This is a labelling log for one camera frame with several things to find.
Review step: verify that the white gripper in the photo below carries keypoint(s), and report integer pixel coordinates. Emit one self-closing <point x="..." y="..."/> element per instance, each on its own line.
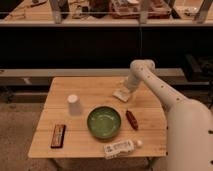
<point x="130" y="84"/>

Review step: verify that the white sponge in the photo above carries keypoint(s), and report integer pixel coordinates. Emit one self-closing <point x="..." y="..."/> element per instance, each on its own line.
<point x="122" y="95"/>

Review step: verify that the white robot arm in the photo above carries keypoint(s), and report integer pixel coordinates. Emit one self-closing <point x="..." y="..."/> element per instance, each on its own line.
<point x="189" y="122"/>

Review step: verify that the red snack bar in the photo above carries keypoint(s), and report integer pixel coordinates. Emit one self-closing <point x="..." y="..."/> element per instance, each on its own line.
<point x="132" y="120"/>

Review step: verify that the green bowl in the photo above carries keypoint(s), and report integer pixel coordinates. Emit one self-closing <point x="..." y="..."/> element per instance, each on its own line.
<point x="104" y="122"/>

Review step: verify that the wooden folding table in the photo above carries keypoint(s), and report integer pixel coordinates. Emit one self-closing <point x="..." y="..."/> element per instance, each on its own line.
<point x="81" y="116"/>

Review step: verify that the white upside-down cup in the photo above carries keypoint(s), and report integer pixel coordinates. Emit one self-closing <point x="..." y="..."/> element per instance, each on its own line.
<point x="74" y="105"/>

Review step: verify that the white plastic bottle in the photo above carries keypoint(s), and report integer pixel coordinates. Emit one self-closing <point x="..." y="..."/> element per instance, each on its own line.
<point x="121" y="148"/>

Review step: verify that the red tray on shelf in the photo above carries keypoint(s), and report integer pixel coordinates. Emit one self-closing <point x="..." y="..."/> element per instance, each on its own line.
<point x="158" y="9"/>

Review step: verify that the long background workbench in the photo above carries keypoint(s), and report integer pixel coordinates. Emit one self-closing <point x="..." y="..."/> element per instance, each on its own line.
<point x="96" y="13"/>

